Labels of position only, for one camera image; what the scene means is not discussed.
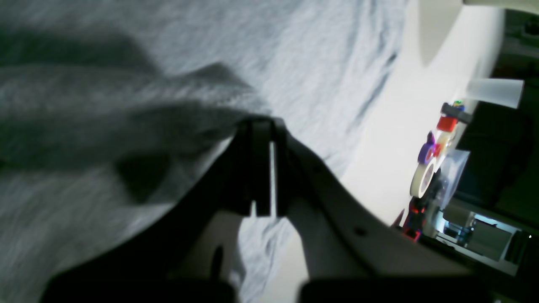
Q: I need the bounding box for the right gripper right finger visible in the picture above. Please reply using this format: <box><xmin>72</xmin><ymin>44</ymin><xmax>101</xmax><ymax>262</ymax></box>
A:
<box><xmin>274</xmin><ymin>120</ymin><xmax>489</xmax><ymax>303</ymax></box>

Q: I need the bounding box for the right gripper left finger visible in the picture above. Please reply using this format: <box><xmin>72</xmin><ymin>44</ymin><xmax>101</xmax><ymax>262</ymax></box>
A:
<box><xmin>40</xmin><ymin>120</ymin><xmax>270</xmax><ymax>303</ymax></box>

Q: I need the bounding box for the grey T-shirt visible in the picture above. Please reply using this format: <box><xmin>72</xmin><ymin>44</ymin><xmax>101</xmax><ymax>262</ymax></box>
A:
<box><xmin>1</xmin><ymin>0</ymin><xmax>408</xmax><ymax>303</ymax></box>

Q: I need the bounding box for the white tape roll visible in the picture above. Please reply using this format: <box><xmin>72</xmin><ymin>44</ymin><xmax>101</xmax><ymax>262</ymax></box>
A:
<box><xmin>409</xmin><ymin>157</ymin><xmax>438</xmax><ymax>198</ymax></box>

